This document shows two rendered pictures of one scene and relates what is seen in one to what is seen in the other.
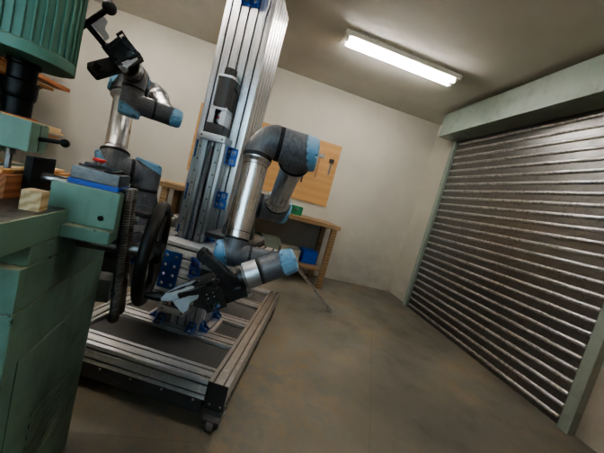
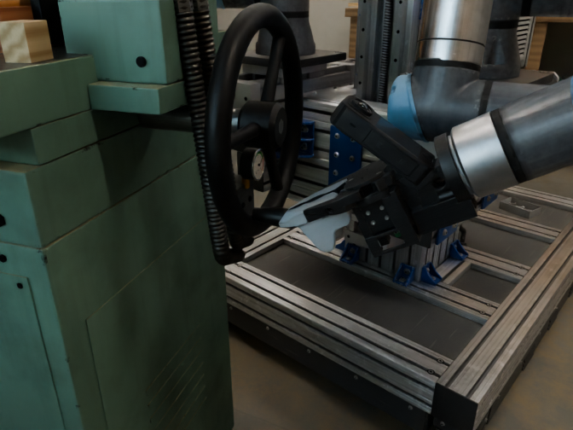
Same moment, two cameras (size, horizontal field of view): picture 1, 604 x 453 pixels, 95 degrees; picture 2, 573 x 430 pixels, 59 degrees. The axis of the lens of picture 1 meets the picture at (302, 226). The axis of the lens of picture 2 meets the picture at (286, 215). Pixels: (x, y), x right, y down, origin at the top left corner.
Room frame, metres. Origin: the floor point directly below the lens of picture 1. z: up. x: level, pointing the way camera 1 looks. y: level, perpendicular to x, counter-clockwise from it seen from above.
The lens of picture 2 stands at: (0.26, -0.03, 0.97)
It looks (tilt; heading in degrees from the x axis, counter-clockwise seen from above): 25 degrees down; 37
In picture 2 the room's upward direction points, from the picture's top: straight up
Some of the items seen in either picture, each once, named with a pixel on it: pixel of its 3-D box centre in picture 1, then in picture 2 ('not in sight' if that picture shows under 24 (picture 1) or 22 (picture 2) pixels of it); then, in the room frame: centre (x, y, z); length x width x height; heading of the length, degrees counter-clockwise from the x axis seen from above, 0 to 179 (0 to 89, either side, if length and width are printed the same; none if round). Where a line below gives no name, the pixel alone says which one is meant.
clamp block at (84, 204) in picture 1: (96, 203); (146, 36); (0.68, 0.51, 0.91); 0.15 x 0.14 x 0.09; 19
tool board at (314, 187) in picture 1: (267, 157); not in sight; (3.92, 0.71, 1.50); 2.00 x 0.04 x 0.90; 101
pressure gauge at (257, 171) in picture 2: not in sight; (250, 168); (0.95, 0.58, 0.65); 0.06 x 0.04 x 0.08; 19
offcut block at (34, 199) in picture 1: (34, 199); (26, 41); (0.54, 0.53, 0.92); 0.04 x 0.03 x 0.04; 26
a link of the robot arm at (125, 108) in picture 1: (136, 103); not in sight; (1.08, 0.73, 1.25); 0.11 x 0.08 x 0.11; 129
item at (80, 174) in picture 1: (103, 175); not in sight; (0.69, 0.51, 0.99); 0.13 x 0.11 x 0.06; 19
